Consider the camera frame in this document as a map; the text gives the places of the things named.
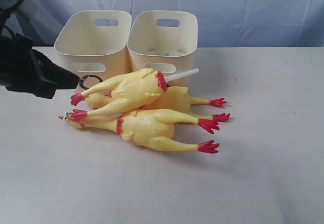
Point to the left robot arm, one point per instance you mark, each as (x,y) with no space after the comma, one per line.
(27,70)

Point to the headless yellow rubber chicken body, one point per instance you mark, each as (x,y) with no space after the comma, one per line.
(128,92)

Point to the cream bin marked X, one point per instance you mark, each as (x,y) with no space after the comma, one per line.
(163,40)

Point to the cream bin marked O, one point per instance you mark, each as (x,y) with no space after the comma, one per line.
(93,45)

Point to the detached chicken head with tube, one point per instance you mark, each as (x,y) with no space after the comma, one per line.
(181,75)

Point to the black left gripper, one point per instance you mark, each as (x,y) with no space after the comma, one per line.
(18,72)

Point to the yellow rubber chicken front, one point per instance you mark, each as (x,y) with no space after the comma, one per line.
(152,128)

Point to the yellow rubber chicken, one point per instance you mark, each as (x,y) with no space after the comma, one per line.
(175,98)
(152,128)

